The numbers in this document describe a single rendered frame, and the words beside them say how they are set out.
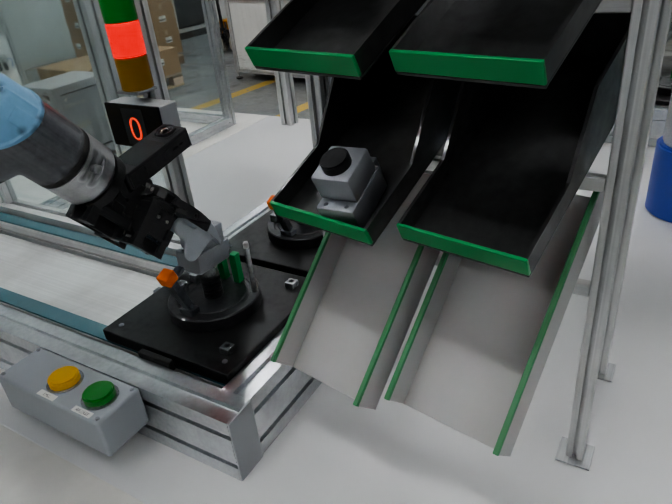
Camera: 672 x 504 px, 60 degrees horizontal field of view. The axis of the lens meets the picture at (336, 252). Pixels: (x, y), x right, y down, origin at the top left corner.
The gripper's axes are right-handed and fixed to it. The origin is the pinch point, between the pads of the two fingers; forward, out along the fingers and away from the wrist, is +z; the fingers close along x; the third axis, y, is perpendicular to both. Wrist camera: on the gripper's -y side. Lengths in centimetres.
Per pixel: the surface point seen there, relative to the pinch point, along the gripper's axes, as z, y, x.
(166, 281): -3.6, 8.9, 1.0
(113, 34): -14.0, -22.6, -18.6
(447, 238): -14.5, -0.5, 40.5
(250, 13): 321, -324, -355
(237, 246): 19.3, -3.9, -8.7
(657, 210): 64, -43, 54
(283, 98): 79, -73, -64
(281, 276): 15.9, 0.2, 4.8
